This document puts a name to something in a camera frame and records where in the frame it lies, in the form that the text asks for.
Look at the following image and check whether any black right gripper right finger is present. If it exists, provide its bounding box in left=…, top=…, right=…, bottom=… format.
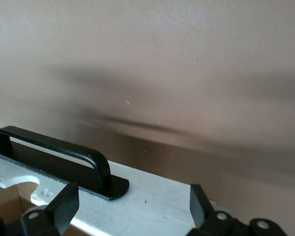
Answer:
left=189, top=183, right=289, bottom=236

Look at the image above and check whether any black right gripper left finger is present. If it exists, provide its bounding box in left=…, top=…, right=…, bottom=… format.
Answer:
left=0, top=181, right=80, bottom=236

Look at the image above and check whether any wooden drawer with white front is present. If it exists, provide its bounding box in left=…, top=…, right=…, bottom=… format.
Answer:
left=0, top=131, right=217, bottom=236

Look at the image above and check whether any brown table cover mat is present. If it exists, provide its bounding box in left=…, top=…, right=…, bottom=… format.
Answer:
left=0, top=0, right=295, bottom=236

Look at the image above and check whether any black metal drawer handle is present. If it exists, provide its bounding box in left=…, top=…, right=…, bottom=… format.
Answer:
left=0, top=125, right=130, bottom=201

